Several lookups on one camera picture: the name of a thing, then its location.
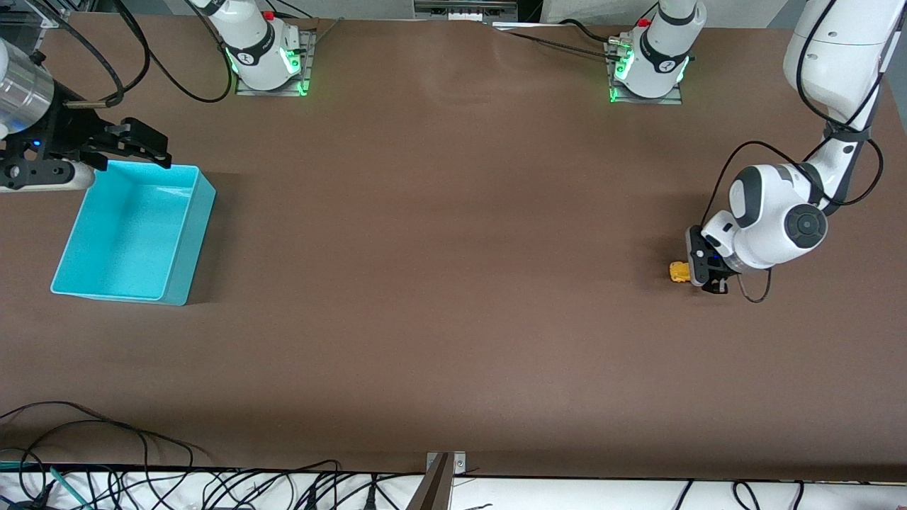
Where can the grey power strip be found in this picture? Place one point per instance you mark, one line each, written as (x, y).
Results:
(464, 8)

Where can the white panel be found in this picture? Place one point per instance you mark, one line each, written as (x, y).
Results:
(595, 10)

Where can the silver connector plug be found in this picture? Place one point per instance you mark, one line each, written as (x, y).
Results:
(618, 47)

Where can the metal table edge bracket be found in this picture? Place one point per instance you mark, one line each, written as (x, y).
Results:
(459, 464)

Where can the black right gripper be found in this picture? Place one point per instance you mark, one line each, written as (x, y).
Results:
(65, 133)

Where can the yellow toy beetle car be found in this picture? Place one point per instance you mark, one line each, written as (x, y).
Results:
(679, 273)

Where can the grey camera stand pole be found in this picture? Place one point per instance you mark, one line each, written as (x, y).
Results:
(434, 492)

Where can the turquoise plastic bin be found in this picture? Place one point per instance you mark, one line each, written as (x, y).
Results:
(142, 248)

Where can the teal strip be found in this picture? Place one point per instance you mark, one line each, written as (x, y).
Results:
(10, 465)

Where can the aluminium frame rail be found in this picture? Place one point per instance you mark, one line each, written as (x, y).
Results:
(46, 20)

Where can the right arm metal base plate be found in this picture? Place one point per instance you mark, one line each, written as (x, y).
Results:
(269, 92)

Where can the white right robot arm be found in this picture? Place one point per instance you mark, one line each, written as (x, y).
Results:
(255, 57)

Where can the black power plug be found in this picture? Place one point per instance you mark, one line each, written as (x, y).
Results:
(370, 496)
(312, 499)

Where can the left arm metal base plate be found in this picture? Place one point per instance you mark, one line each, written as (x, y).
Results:
(645, 100)

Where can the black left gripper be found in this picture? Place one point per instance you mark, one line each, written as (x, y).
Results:
(720, 282)

